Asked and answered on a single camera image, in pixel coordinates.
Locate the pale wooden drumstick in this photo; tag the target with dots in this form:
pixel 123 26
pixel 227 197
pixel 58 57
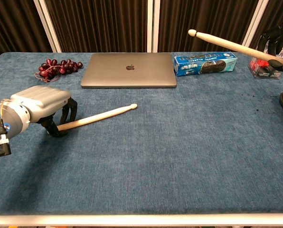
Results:
pixel 236 47
pixel 101 116

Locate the grey closed laptop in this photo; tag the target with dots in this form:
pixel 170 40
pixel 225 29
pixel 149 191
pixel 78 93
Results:
pixel 129 70

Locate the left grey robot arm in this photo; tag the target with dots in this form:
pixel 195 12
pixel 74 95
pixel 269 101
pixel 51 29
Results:
pixel 6 121

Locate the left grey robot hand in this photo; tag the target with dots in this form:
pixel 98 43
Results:
pixel 43 101

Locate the blue cookie box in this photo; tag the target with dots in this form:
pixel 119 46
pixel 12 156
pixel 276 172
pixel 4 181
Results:
pixel 204 63

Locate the blue table cloth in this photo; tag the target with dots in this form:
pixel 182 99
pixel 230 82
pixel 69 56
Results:
pixel 141 154

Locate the white partition frame post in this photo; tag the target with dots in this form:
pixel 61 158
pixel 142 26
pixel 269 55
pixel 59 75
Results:
pixel 47 25
pixel 253 25
pixel 153 26

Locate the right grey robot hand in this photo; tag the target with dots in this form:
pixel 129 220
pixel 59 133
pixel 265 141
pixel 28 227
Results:
pixel 276 42

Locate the dark brown curtain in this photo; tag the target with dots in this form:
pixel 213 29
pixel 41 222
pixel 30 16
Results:
pixel 96 23

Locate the dark red grape bunch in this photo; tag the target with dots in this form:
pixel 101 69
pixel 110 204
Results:
pixel 58 69

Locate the clear coffee capsule box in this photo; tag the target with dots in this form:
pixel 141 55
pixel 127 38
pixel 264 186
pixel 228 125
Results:
pixel 262 71

